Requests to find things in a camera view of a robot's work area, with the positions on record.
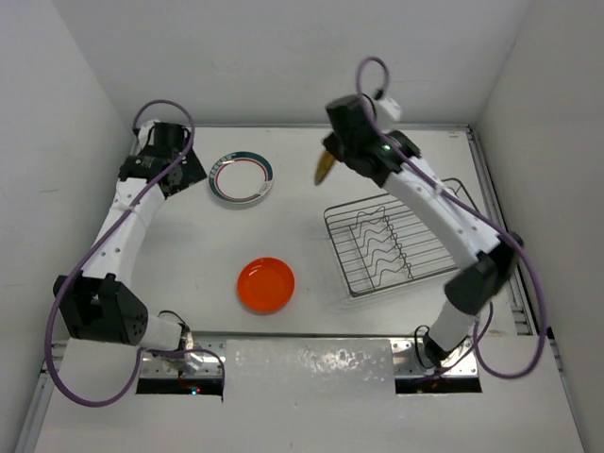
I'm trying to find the dark green rimmed plate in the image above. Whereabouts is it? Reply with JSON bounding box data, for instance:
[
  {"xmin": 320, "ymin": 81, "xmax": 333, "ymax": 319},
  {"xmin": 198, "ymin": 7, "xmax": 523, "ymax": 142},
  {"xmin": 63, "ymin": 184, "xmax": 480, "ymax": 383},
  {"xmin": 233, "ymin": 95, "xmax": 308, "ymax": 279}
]
[{"xmin": 208, "ymin": 151, "xmax": 275, "ymax": 208}]

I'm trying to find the metal wire dish rack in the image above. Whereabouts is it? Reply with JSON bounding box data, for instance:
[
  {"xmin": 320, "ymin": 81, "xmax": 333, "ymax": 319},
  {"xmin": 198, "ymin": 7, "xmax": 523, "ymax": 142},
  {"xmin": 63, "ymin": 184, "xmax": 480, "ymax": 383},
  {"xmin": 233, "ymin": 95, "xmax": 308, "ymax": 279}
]
[{"xmin": 324, "ymin": 193, "xmax": 456, "ymax": 298}]

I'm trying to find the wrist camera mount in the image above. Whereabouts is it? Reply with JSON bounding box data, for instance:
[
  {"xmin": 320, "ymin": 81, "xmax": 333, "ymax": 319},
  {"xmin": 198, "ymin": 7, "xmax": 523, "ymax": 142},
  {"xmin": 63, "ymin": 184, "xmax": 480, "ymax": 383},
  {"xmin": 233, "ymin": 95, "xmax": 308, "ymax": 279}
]
[
  {"xmin": 133, "ymin": 119, "xmax": 159, "ymax": 147},
  {"xmin": 374, "ymin": 96, "xmax": 402, "ymax": 129}
]

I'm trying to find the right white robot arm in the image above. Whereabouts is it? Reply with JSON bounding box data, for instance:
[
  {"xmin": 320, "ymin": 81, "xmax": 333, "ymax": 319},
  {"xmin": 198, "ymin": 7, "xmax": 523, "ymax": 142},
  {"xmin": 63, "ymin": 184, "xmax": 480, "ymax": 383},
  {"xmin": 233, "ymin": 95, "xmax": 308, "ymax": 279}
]
[{"xmin": 313, "ymin": 95, "xmax": 518, "ymax": 366}]

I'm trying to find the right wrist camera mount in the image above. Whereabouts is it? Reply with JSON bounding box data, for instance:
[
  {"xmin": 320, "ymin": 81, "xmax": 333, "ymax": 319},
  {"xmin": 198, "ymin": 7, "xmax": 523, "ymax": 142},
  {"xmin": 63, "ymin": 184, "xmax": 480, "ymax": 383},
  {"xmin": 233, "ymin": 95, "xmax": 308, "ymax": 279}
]
[{"xmin": 374, "ymin": 96, "xmax": 402, "ymax": 129}]

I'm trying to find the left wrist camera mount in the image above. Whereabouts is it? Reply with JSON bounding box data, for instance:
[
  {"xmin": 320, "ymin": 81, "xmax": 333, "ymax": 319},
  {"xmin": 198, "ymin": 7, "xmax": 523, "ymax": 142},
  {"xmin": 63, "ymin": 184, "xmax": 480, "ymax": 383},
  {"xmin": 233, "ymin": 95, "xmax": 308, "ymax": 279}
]
[{"xmin": 133, "ymin": 119, "xmax": 159, "ymax": 147}]

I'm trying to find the yellow brown plate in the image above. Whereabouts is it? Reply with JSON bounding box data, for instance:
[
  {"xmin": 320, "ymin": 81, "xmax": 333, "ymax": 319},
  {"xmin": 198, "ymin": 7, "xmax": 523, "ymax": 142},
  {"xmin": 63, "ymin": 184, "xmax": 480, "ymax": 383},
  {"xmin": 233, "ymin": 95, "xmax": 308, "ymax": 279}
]
[{"xmin": 313, "ymin": 150, "xmax": 337, "ymax": 186}]

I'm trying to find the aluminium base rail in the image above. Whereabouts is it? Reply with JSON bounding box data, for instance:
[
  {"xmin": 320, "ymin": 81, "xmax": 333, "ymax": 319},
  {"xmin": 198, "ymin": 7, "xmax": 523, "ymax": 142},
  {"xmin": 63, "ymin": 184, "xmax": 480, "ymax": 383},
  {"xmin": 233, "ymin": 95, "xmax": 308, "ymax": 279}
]
[{"xmin": 137, "ymin": 327, "xmax": 478, "ymax": 394}]

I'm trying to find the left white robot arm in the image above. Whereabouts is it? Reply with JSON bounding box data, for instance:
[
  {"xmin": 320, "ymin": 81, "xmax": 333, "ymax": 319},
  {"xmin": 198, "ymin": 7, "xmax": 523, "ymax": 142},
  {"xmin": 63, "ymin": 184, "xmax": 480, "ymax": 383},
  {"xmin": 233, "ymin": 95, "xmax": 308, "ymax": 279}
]
[{"xmin": 59, "ymin": 122, "xmax": 207, "ymax": 351}]

